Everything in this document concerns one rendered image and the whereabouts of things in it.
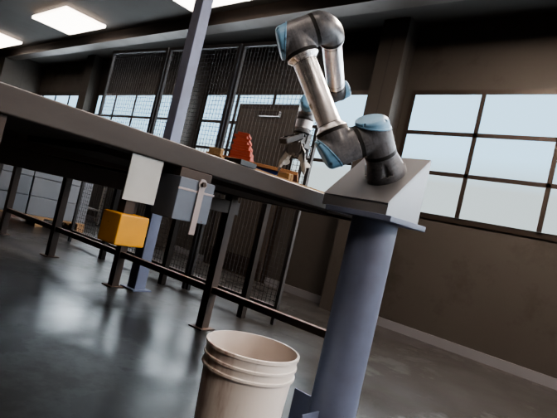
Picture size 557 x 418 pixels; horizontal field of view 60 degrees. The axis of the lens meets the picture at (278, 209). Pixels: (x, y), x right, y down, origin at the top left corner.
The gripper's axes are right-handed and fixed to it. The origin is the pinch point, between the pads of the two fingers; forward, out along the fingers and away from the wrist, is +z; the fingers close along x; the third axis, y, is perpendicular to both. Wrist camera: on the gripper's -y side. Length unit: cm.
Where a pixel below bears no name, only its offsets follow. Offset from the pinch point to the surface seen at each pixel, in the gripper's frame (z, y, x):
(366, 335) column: 54, -8, -57
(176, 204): 23, -81, -30
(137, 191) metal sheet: 22, -92, -28
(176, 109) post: -44, 60, 174
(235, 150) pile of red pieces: -12, 29, 67
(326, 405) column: 81, -14, -51
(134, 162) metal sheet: 15, -95, -28
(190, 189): 19, -77, -30
